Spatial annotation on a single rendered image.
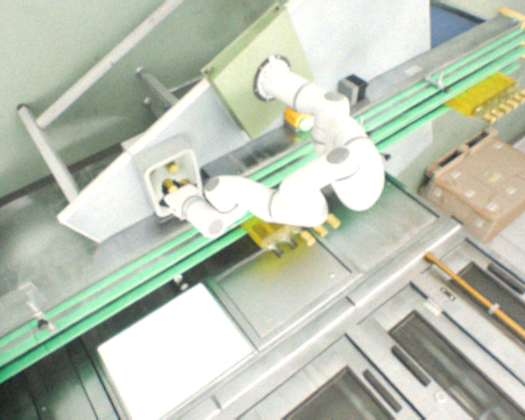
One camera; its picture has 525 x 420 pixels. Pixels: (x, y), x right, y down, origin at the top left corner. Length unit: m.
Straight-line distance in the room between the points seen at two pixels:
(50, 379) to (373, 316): 1.09
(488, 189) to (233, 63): 4.36
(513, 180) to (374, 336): 4.26
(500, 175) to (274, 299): 4.37
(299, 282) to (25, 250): 1.10
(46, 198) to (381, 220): 1.45
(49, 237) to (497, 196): 4.54
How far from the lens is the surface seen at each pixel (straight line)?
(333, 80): 1.76
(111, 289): 1.43
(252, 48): 1.33
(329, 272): 1.56
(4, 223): 2.09
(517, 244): 6.00
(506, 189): 5.44
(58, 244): 1.88
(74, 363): 1.59
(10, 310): 1.52
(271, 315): 1.48
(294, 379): 1.44
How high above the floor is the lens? 1.78
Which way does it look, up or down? 33 degrees down
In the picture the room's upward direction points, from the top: 135 degrees clockwise
